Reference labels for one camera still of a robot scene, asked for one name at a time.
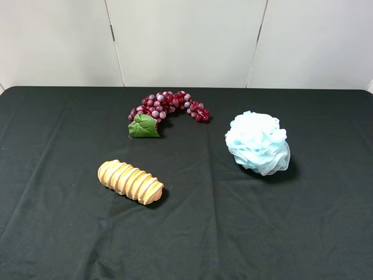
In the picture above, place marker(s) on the light blue mesh bath loofah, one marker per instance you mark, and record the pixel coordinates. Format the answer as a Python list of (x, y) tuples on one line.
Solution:
[(258, 143)]

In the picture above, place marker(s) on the red plastic grape bunch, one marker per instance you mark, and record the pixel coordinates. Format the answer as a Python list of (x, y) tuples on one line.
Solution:
[(145, 118)]

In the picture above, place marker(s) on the twisted golden bread loaf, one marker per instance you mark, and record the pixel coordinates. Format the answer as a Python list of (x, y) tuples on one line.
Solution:
[(134, 183)]

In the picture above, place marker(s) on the black tablecloth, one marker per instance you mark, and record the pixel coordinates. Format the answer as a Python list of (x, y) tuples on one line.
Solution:
[(214, 220)]

